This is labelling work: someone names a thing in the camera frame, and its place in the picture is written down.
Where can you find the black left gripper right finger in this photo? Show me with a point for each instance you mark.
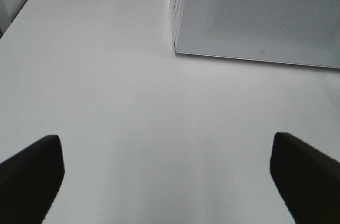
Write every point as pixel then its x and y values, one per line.
pixel 306 179

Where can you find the white microwave door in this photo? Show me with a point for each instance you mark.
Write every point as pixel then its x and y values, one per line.
pixel 303 32

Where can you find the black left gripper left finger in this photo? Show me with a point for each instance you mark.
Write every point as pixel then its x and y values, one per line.
pixel 30 181

